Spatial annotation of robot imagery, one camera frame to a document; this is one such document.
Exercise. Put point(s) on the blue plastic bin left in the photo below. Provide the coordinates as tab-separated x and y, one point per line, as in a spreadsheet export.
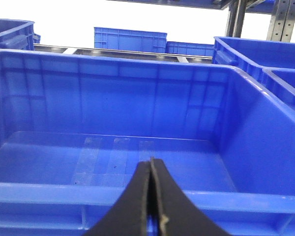
16	34

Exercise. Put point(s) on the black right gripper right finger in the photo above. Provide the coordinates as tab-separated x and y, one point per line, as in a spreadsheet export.
173	214

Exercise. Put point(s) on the dark metal rack post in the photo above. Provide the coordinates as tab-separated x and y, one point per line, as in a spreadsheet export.
236	16

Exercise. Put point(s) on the steel frame rail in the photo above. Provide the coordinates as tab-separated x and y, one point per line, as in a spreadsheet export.
95	52

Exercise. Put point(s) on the blue bin near right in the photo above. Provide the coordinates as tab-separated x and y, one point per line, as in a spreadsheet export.
281	82

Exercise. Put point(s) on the blue plastic bin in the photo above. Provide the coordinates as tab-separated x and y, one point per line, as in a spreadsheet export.
74	128
16	34

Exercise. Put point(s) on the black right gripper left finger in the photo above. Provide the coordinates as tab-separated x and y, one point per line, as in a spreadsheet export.
128	216

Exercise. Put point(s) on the distant tall blue crate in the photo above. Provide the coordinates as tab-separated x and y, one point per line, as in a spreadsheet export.
130	40

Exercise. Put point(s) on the blue bin far right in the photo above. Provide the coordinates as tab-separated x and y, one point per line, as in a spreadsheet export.
252	55

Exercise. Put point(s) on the blue plastic bin right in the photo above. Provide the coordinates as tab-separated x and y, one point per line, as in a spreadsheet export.
74	128

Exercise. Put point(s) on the grey perforated rack post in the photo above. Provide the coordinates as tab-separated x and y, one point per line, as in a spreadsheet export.
282	21

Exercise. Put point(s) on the distant low blue crate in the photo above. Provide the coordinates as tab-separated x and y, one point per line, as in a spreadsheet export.
184	48

